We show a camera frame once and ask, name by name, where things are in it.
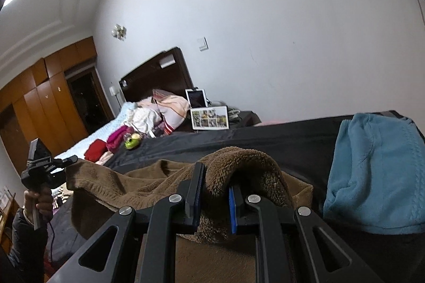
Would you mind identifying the person's left forearm black sleeve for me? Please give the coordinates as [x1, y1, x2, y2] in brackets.
[4, 208, 48, 282]

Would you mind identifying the white wall switch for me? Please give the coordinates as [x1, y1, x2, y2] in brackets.
[197, 37, 209, 51]

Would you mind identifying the person's left hand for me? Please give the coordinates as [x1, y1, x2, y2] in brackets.
[23, 186, 53, 224]

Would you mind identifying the wooden wardrobe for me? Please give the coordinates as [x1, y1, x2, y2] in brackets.
[1, 37, 97, 172]

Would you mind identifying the blue fleece garment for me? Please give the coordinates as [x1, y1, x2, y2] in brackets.
[323, 113, 424, 235]

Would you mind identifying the dark wooden headboard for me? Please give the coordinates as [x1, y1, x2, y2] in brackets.
[119, 47, 194, 102]

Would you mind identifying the white bedside lamp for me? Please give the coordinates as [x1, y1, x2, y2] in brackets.
[109, 85, 122, 109]

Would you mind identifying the wall light fixture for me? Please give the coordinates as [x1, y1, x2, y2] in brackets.
[111, 24, 127, 41]

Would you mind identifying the striped pink pillow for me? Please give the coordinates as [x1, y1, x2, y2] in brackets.
[153, 89, 190, 135]

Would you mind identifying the dark doorway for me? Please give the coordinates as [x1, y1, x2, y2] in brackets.
[66, 67, 113, 134]

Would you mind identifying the black satin sheet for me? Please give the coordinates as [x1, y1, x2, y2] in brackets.
[45, 117, 424, 282]

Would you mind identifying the cluttered wooden shelf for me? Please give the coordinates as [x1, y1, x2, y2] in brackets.
[0, 187, 19, 254]

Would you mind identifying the magenta folded garment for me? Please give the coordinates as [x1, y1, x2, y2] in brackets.
[106, 125, 134, 153]

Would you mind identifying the cream pink blanket pile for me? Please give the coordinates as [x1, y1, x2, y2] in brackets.
[123, 96, 162, 136]

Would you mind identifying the white tablet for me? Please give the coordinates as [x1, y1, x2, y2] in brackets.
[185, 88, 208, 109]

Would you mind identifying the photo collage frame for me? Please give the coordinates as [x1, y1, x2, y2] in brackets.
[190, 106, 230, 130]

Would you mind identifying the dark bedside table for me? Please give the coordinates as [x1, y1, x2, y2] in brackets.
[229, 111, 261, 128]

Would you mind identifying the white quilt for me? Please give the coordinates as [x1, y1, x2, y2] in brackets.
[56, 102, 137, 159]

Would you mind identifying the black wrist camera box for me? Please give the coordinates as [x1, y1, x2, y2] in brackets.
[27, 138, 51, 164]

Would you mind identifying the green toy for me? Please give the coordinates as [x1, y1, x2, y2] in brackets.
[124, 133, 143, 150]

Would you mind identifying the red folded garment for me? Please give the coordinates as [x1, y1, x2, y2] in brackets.
[84, 139, 107, 162]

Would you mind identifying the brown fleece sweater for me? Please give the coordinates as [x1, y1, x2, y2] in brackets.
[66, 147, 313, 282]

